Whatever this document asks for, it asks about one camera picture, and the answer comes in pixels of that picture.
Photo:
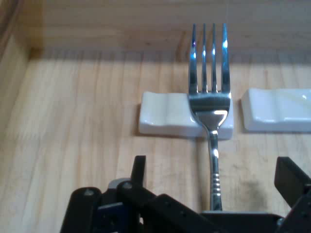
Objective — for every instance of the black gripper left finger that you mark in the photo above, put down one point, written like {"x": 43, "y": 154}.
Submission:
{"x": 121, "y": 208}

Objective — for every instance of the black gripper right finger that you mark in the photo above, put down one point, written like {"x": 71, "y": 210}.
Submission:
{"x": 296, "y": 184}

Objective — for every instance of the white ceramic cutlery rest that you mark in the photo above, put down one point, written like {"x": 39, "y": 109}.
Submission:
{"x": 160, "y": 111}
{"x": 274, "y": 111}

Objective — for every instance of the light wooden drawer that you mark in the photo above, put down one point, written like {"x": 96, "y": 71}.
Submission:
{"x": 73, "y": 121}

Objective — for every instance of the silver metal fork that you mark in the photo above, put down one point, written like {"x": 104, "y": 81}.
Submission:
{"x": 209, "y": 104}

